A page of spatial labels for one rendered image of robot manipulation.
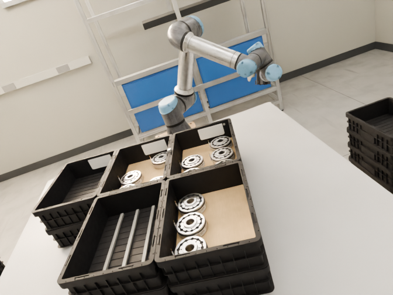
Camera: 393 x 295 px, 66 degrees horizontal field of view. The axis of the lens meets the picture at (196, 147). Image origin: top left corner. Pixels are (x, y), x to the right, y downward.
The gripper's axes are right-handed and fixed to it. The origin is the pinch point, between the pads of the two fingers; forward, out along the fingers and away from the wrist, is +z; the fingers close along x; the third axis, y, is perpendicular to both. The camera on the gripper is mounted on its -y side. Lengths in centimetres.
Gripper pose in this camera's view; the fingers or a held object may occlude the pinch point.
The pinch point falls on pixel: (258, 71)
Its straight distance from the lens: 178.9
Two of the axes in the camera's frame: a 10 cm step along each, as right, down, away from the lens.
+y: 0.3, 9.8, 2.0
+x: 10.0, -0.4, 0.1
